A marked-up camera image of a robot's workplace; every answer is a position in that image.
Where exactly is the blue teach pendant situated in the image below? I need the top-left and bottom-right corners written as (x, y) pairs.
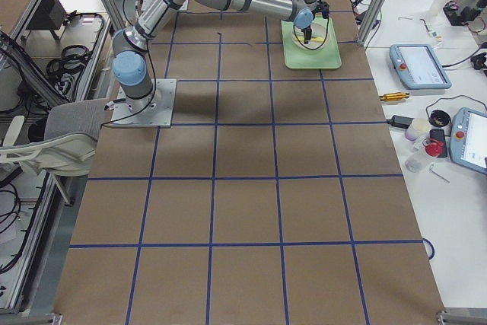
top-left (450, 107), bottom-right (487, 174)
top-left (389, 44), bottom-right (451, 90)

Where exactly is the grey white office chair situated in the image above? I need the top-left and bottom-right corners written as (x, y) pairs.
top-left (1, 98), bottom-right (108, 206)

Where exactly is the upper blue teach pendant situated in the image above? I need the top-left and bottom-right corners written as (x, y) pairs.
top-left (389, 44), bottom-right (451, 90)

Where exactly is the red round cap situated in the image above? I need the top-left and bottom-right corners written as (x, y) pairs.
top-left (424, 139), bottom-right (444, 158)

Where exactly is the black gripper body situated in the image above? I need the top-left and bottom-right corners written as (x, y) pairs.
top-left (301, 26), bottom-right (312, 36)

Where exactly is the clear plastic cup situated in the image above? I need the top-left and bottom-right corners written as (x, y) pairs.
top-left (405, 151), bottom-right (424, 173)

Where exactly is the black smartphone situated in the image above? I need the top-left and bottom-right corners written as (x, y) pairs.
top-left (429, 129), bottom-right (448, 158)

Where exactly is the black camera cable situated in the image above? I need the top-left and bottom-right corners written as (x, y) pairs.
top-left (292, 12), bottom-right (331, 51)

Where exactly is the white round plate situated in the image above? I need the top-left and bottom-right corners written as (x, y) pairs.
top-left (291, 18), bottom-right (330, 51)

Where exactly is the black power adapter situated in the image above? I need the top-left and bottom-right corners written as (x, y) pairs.
top-left (387, 115), bottom-right (413, 129)

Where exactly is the metal allen key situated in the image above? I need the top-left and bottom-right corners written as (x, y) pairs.
top-left (429, 164), bottom-right (450, 183)

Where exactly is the lower blue teach pendant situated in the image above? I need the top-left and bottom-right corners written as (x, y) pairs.
top-left (450, 107), bottom-right (487, 174)

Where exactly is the white plastic cup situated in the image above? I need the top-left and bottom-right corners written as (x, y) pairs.
top-left (405, 118), bottom-right (431, 142)

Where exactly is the light green plastic tray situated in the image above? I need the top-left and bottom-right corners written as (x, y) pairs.
top-left (281, 17), bottom-right (342, 69)

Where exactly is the yellow plastic fork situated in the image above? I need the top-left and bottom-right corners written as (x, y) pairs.
top-left (295, 36), bottom-right (327, 43)

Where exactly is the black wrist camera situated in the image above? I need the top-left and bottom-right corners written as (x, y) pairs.
top-left (316, 0), bottom-right (329, 19)

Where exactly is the black round dish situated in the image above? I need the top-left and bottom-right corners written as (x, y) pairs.
top-left (428, 110), bottom-right (451, 128)

